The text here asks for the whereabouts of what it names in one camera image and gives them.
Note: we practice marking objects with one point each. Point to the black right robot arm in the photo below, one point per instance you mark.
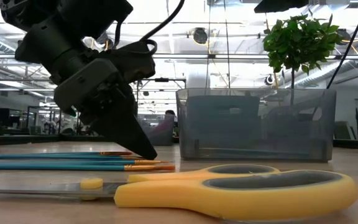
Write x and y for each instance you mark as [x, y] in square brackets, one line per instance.
[278, 5]

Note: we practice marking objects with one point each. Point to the teal plastic bin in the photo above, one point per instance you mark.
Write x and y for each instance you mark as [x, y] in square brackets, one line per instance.
[222, 124]

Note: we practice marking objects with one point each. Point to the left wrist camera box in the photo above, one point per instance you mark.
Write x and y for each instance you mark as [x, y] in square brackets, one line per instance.
[135, 65]

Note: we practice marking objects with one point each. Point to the green potted plant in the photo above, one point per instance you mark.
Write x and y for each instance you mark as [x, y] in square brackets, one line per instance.
[300, 43]

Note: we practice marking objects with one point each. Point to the grey translucent plastic bin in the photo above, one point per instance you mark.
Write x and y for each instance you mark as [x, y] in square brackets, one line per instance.
[291, 140]
[154, 130]

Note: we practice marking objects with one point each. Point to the person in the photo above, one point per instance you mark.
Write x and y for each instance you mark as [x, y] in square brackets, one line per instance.
[170, 112]

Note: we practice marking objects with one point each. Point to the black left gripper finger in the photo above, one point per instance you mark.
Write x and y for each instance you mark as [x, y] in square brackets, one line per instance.
[129, 133]

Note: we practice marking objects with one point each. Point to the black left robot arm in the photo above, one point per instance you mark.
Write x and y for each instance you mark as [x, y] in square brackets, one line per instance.
[51, 43]

